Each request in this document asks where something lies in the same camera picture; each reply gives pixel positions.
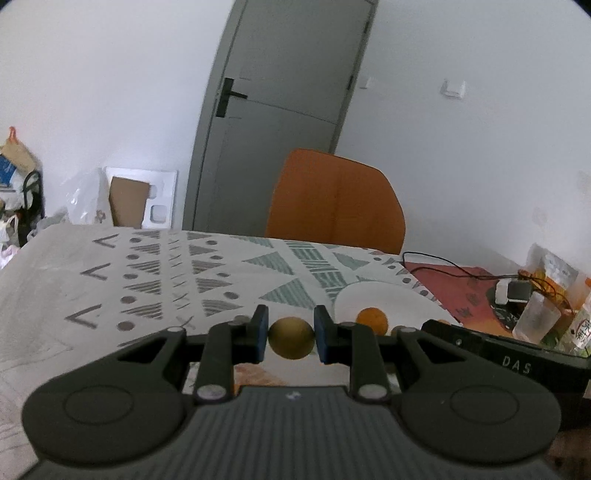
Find black door handle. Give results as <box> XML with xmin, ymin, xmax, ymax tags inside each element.
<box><xmin>216</xmin><ymin>78</ymin><xmax>248</xmax><ymax>117</ymax></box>

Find clear plastic cup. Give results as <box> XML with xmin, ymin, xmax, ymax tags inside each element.
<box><xmin>512</xmin><ymin>291</ymin><xmax>563</xmax><ymax>345</ymax></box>

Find bottle with red label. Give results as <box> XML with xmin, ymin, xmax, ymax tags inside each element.
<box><xmin>569</xmin><ymin>294</ymin><xmax>591</xmax><ymax>357</ymax></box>

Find clear plastic bag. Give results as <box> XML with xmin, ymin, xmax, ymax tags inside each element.
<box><xmin>65</xmin><ymin>173</ymin><xmax>113</xmax><ymax>227</ymax></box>

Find brown cardboard piece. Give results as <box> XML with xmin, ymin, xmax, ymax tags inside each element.
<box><xmin>109</xmin><ymin>176</ymin><xmax>151</xmax><ymax>228</ymax></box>

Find paper bag with red handle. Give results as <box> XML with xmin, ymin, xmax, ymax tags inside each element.
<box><xmin>0</xmin><ymin>126</ymin><xmax>41</xmax><ymax>175</ymax></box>

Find blue and white bag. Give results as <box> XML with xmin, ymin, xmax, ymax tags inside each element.
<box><xmin>0</xmin><ymin>154</ymin><xmax>20</xmax><ymax>189</ymax></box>

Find black power adapter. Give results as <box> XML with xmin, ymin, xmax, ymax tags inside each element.
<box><xmin>496</xmin><ymin>277</ymin><xmax>533</xmax><ymax>306</ymax></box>

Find white foam board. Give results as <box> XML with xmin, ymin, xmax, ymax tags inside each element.
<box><xmin>104</xmin><ymin>167</ymin><xmax>179</xmax><ymax>230</ymax></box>

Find black cart frame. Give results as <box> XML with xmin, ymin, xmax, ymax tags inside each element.
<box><xmin>22</xmin><ymin>169</ymin><xmax>46</xmax><ymax>223</ymax></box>

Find large orange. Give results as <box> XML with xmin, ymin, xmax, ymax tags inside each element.
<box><xmin>356</xmin><ymin>307</ymin><xmax>388</xmax><ymax>336</ymax></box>

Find clear snack packet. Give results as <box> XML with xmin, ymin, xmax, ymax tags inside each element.
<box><xmin>525</xmin><ymin>243</ymin><xmax>581</xmax><ymax>297</ymax></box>

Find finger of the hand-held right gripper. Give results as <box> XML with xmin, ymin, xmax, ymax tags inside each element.
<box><xmin>420</xmin><ymin>318</ymin><xmax>484</xmax><ymax>364</ymax></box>

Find grey door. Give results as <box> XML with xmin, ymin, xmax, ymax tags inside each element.
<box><xmin>187</xmin><ymin>0</ymin><xmax>379</xmax><ymax>237</ymax></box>

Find black cable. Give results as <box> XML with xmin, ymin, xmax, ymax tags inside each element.
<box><xmin>401</xmin><ymin>251</ymin><xmax>525</xmax><ymax>283</ymax></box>

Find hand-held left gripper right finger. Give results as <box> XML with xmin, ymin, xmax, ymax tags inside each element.
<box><xmin>313</xmin><ymin>305</ymin><xmax>467</xmax><ymax>404</ymax></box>

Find patterned white tablecloth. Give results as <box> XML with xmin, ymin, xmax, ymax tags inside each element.
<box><xmin>0</xmin><ymin>225</ymin><xmax>455</xmax><ymax>480</ymax></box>

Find olive green kiwi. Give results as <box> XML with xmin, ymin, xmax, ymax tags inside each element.
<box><xmin>268</xmin><ymin>317</ymin><xmax>317</xmax><ymax>359</ymax></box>

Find orange cartoon table mat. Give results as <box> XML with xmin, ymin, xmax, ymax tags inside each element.
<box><xmin>402</xmin><ymin>261</ymin><xmax>555</xmax><ymax>344</ymax></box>

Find white plate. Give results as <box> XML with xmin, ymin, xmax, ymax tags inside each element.
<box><xmin>333</xmin><ymin>281</ymin><xmax>447</xmax><ymax>336</ymax></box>

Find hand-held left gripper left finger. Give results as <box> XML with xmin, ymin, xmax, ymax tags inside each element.
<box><xmin>115</xmin><ymin>305</ymin><xmax>270</xmax><ymax>404</ymax></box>

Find orange chair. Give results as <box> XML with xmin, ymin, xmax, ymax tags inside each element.
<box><xmin>265</xmin><ymin>148</ymin><xmax>406</xmax><ymax>256</ymax></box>

